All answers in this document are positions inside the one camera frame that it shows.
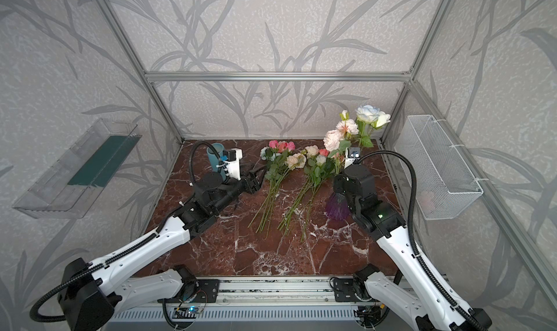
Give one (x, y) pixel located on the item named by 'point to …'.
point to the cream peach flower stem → (295, 160)
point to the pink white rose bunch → (318, 165)
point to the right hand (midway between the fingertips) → (345, 160)
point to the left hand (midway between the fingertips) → (264, 160)
